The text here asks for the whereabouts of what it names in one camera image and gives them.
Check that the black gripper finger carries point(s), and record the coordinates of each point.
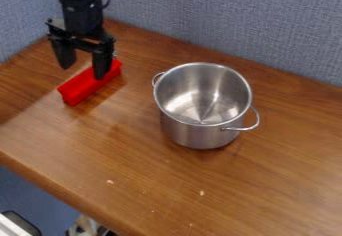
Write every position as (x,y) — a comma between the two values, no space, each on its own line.
(102,63)
(65,52)

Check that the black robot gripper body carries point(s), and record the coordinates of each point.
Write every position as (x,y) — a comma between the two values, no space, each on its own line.
(81,26)

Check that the red rectangular block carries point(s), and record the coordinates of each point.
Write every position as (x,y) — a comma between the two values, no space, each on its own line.
(83,85)

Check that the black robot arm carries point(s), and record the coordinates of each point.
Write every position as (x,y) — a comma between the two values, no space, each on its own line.
(79,31)

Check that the stainless steel pot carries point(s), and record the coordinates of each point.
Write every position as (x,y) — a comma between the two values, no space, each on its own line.
(205,100)

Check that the white object below table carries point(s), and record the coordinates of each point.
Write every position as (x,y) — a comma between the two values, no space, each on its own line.
(87,227)

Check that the black and grey corner object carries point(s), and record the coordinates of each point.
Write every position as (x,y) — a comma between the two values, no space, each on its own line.
(15,225)

